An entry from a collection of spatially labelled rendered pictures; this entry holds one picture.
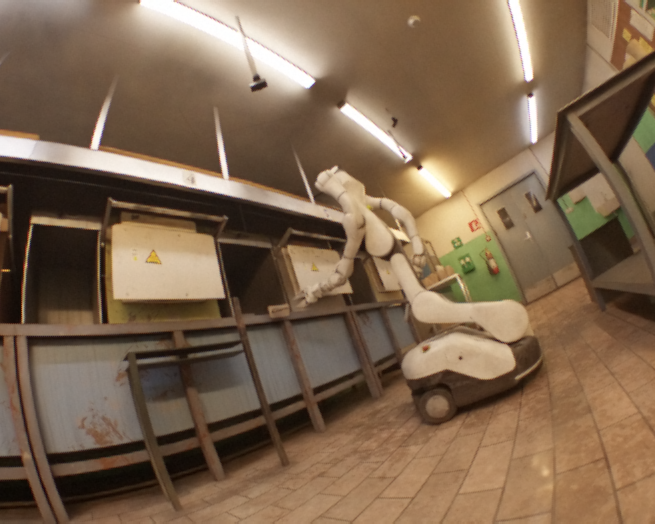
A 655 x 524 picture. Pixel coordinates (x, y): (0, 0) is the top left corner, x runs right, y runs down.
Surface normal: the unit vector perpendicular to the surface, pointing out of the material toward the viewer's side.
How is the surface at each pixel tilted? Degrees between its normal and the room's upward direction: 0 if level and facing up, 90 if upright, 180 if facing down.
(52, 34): 180
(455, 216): 90
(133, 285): 90
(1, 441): 90
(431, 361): 90
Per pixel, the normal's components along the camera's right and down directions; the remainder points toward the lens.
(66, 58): 0.32, 0.89
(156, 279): 0.70, -0.45
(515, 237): -0.63, -0.05
